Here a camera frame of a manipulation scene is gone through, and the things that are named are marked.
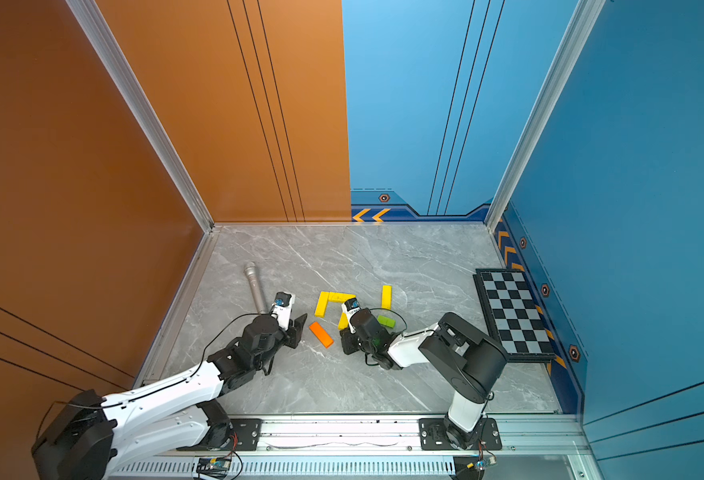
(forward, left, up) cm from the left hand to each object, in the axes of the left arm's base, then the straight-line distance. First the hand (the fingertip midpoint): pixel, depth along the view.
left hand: (301, 309), depth 84 cm
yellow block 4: (+11, -25, -11) cm, 30 cm away
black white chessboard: (+3, -63, -8) cm, 64 cm away
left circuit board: (-36, +17, -13) cm, 42 cm away
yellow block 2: (+10, -10, -9) cm, 17 cm away
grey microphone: (+19, +22, -8) cm, 30 cm away
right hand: (-2, -11, -11) cm, 16 cm away
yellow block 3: (+1, -11, -10) cm, 15 cm away
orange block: (-3, -5, -10) cm, 12 cm away
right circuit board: (-35, -43, -11) cm, 56 cm away
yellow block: (+8, -4, -11) cm, 14 cm away
